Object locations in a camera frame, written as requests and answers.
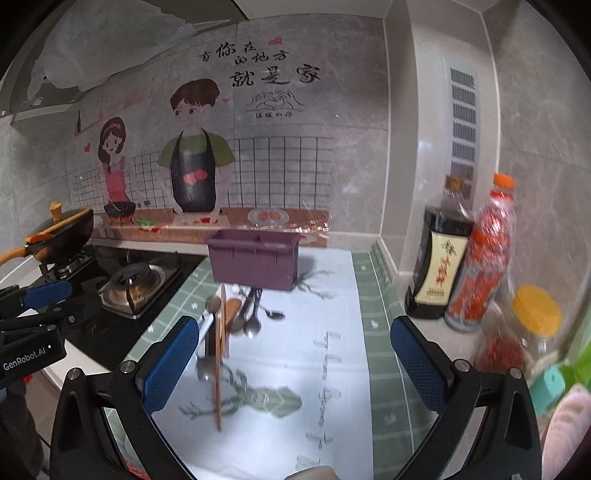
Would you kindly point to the range hood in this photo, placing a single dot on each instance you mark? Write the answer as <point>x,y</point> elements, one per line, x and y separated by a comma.
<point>61,49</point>

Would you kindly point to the black glass cooktop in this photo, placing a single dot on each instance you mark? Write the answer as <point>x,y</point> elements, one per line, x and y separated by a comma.
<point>108,338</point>

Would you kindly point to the red chili bottle orange cap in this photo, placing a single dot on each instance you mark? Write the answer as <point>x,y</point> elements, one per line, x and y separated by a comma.
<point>487,257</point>

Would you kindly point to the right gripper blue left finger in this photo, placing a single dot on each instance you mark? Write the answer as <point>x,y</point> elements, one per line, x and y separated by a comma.
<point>140,388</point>

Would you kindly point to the black wok wooden handle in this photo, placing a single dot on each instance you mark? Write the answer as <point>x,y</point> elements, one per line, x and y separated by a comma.
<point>58,238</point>

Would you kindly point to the dark soy sauce bottle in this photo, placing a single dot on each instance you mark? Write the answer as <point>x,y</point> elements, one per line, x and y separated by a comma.
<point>447,227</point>

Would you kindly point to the purple plastic utensil bin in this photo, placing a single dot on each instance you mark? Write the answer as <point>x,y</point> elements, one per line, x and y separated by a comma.
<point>254,258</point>

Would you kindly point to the wooden chopstick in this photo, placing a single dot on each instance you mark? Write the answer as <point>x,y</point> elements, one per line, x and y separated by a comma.
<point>219,352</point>

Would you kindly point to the chili jar yellow lid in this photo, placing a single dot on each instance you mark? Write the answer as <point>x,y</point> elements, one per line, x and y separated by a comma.
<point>522,336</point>

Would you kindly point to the wooden spoon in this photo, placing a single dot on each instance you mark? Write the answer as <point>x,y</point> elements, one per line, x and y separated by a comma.
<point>232,307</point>

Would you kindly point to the green white table mat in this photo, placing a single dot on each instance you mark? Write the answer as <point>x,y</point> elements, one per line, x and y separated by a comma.
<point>319,387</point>

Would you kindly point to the cartoon couple wall sticker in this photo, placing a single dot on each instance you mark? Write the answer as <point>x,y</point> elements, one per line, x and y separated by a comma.
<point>218,134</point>

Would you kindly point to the steel gas stove burner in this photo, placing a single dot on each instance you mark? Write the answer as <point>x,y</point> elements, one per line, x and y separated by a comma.
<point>135,287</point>

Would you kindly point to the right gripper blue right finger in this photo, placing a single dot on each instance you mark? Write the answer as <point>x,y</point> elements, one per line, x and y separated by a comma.
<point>446,387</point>

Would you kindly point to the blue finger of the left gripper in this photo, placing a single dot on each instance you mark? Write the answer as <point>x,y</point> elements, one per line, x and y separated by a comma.
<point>49,294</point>

